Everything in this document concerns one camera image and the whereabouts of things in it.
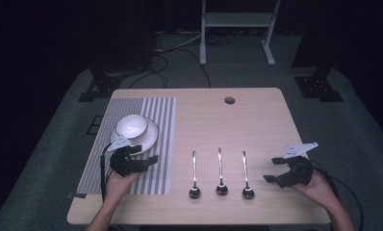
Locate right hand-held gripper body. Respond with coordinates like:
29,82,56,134
275,141,319,189

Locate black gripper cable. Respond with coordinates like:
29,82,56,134
99,143,115,203
311,161,365,231

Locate grey striped placemat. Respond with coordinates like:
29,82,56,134
75,97,178,196

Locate metal spoon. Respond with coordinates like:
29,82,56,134
189,150,202,200
241,150,256,200
216,147,230,196

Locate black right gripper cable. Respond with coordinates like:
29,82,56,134
311,161,365,231

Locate white bowl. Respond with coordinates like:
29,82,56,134
110,117,161,157
115,114,149,141

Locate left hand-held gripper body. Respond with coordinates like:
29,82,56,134
107,137,149,177

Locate white metal stand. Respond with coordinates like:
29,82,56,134
198,0,282,67

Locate person's right hand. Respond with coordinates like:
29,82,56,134
291,168,340,210

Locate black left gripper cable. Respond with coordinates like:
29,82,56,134
99,143,115,203

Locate person's left hand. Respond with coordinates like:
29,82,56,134
104,170,143,206

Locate black stand base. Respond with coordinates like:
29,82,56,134
77,63,149,103
294,65,345,103

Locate floor cables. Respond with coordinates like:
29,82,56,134
127,29,239,90

